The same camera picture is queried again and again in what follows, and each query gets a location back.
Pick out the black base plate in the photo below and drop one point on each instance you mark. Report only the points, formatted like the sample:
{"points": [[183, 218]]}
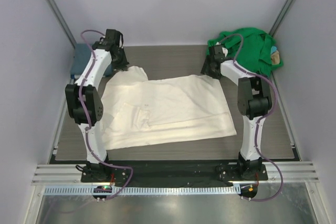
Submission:
{"points": [[173, 173]]}

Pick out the folded blue t shirt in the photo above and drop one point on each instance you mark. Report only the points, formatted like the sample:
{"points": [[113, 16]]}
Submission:
{"points": [[81, 59]]}

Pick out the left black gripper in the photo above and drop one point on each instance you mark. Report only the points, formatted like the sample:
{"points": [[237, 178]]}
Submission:
{"points": [[123, 65]]}

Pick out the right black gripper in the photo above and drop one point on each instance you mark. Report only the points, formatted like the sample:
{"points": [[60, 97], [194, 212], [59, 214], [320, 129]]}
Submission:
{"points": [[205, 69]]}

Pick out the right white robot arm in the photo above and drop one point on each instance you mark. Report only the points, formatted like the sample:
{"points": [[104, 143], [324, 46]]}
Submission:
{"points": [[253, 101]]}

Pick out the slotted cable duct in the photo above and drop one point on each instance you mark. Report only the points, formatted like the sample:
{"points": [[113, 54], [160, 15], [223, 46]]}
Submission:
{"points": [[136, 191]]}

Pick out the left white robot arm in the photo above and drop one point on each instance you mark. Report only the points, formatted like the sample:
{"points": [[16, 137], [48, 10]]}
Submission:
{"points": [[85, 106]]}

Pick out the aluminium frame post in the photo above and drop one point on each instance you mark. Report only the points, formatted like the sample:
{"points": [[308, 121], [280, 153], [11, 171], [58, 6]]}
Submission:
{"points": [[60, 19], [281, 16]]}

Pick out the left aluminium frame post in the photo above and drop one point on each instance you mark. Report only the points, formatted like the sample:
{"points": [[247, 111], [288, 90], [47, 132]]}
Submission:
{"points": [[60, 19]]}

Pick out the green t shirt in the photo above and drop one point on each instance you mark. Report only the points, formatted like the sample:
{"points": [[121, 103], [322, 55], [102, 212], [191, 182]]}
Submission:
{"points": [[242, 33]]}

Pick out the right aluminium frame post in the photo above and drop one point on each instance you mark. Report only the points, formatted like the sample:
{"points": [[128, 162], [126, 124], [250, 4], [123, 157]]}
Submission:
{"points": [[281, 16]]}

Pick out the cyan blue t shirt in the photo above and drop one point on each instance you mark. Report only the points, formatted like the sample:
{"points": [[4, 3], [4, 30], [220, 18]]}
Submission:
{"points": [[273, 49]]}

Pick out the cream white t shirt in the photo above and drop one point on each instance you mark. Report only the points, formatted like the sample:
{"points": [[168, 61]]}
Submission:
{"points": [[141, 112]]}

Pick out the green plastic bin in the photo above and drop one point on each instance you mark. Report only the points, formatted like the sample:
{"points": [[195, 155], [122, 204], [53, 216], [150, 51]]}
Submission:
{"points": [[255, 53]]}

